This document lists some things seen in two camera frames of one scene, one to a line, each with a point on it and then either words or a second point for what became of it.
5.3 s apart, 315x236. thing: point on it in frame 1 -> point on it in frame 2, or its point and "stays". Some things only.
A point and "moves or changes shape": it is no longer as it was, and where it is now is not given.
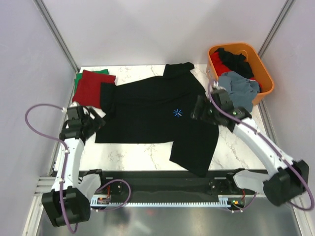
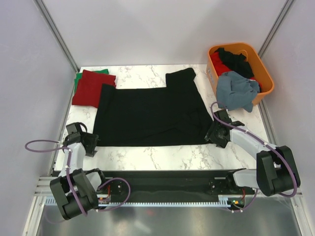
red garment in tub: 221,68 stays
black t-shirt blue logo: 158,110 moves or changes shape
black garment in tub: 237,64 stays
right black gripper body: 210,112 -> 213,134
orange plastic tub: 259,71 stays
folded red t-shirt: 87,91 stays
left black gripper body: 93,125 -> 92,140
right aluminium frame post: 276,27 stays
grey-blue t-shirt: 241,90 stays
